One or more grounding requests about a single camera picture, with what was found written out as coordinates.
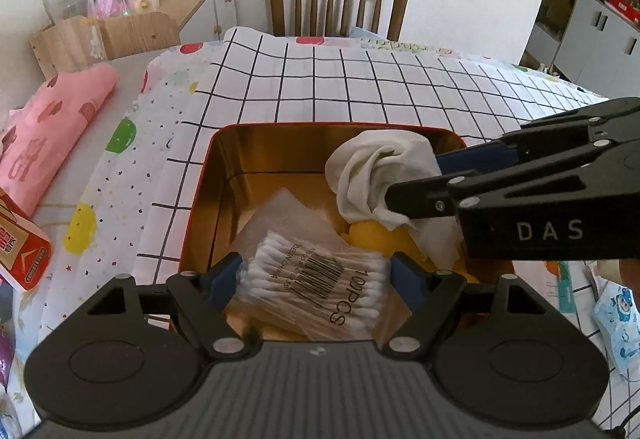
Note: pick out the clear plastic bag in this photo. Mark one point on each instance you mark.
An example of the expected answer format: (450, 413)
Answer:
(292, 229)

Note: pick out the wooden desktop organizer box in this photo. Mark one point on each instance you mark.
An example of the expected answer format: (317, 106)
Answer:
(79, 42)

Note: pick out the red gold metal tin box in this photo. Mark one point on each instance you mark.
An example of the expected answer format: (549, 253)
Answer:
(244, 167)

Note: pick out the red yellow carton box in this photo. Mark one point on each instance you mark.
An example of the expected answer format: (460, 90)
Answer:
(25, 250)

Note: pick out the white black grid tablecloth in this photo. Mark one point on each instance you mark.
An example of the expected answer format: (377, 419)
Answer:
(263, 79)

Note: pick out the light blue cloth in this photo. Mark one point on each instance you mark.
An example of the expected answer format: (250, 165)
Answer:
(362, 34)

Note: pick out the yellow soft toy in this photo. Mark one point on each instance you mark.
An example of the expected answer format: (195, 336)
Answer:
(434, 244)

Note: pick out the grey shoe cabinet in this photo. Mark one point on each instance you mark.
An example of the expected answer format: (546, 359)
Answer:
(592, 43)

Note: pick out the blue cartoon tissue pack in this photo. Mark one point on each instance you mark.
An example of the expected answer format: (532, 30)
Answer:
(617, 317)

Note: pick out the cotton swabs pack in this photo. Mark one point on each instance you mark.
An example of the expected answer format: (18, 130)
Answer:
(325, 294)

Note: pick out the white wooden drawer cabinet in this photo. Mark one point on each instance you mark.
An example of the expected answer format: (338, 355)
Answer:
(200, 21)

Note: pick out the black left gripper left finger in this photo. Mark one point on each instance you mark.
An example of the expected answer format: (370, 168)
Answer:
(220, 303)

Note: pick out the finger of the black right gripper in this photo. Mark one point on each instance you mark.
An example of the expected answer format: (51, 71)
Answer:
(575, 185)
(599, 126)

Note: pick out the pink patterned folded cloth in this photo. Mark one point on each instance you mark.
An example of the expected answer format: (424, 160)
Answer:
(41, 136)

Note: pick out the white polka dot cloth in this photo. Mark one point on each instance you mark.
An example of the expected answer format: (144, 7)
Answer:
(103, 205)

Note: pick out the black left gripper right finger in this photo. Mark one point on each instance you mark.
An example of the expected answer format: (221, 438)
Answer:
(432, 298)

